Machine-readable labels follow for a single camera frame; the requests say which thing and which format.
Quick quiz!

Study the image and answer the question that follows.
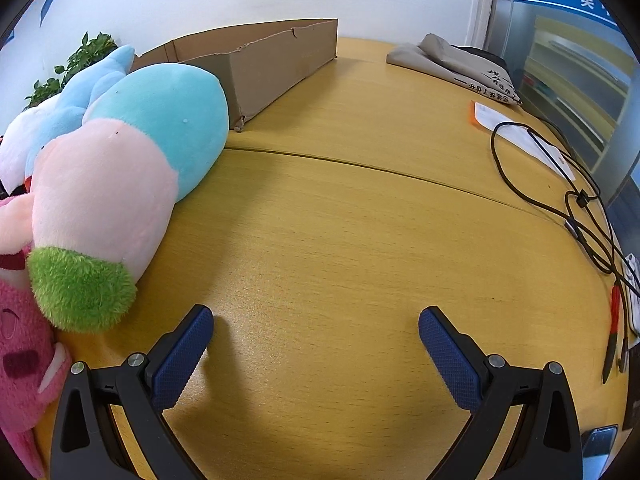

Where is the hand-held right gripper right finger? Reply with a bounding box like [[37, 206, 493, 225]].
[[418, 306, 586, 480]]

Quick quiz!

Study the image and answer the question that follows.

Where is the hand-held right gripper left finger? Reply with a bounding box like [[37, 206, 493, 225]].
[[50, 304, 215, 480]]

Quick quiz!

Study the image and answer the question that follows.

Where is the pink bear plush toy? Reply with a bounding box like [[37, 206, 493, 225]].
[[0, 192, 73, 479]]

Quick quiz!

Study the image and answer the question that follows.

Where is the teal pink green plush toy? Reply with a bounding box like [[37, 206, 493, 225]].
[[27, 63, 230, 333]]

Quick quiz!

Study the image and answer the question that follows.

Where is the white plush toy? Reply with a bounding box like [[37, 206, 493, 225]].
[[0, 96, 63, 193]]

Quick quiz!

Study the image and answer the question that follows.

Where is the light blue plush toy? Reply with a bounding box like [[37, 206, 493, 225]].
[[22, 45, 137, 181]]

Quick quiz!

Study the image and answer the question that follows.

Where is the brown cardboard box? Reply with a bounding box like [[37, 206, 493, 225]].
[[131, 17, 339, 133]]

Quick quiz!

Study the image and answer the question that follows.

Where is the dark smartphone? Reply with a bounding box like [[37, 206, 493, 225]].
[[580, 425, 619, 474]]

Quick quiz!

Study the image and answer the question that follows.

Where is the red black test probe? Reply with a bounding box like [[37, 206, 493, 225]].
[[601, 280, 624, 386]]

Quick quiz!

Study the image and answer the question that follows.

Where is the white paper with orange edge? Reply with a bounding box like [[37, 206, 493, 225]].
[[470, 101, 576, 181]]

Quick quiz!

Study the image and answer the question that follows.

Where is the grey cloth bag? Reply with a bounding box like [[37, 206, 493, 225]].
[[386, 33, 523, 107]]

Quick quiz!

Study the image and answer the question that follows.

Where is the green potted plant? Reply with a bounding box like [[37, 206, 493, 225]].
[[25, 31, 120, 108]]

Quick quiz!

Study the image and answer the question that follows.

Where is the glass door with blue band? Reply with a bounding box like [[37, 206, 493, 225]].
[[487, 0, 640, 221]]

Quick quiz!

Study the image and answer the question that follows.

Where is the black cable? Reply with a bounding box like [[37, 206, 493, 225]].
[[491, 121, 640, 297]]

